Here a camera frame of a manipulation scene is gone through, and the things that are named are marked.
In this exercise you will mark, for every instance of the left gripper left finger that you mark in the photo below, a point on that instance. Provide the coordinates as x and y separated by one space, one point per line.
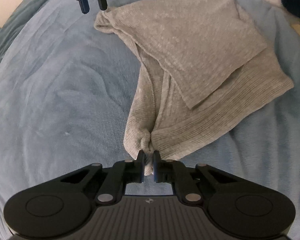
61 206

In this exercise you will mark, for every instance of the grey polo shirt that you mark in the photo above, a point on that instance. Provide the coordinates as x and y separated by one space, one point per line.
204 67

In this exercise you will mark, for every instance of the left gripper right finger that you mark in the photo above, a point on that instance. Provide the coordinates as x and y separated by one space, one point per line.
236 206

